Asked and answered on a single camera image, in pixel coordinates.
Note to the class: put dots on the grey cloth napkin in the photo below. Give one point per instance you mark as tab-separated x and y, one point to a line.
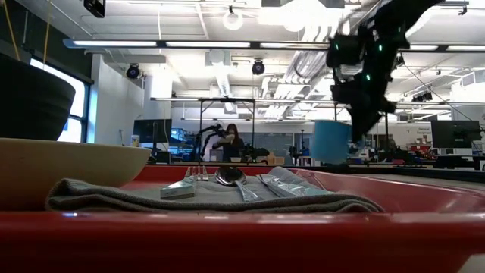
227	195

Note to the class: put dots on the LED light bar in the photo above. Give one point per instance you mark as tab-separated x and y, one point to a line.
151	44

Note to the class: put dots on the black background robot arm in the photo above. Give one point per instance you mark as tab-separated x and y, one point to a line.
206	138

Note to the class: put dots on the blue mug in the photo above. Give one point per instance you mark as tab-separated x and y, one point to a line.
331	142

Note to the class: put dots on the beige plate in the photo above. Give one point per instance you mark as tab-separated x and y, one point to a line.
76	167

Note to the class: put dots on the person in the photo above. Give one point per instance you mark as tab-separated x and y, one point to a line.
233	146

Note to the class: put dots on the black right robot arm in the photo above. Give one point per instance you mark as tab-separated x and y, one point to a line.
401	19

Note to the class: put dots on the black ceiling spotlight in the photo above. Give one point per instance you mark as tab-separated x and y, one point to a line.
133	71
258	67

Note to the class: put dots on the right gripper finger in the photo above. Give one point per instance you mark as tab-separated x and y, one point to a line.
362	125

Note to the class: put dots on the red plastic tray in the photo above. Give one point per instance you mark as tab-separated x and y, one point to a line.
227	246

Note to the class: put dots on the black bowl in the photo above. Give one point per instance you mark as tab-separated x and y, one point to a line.
30	102

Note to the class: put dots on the black computer monitor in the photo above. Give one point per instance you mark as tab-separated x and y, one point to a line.
151	129
454	133

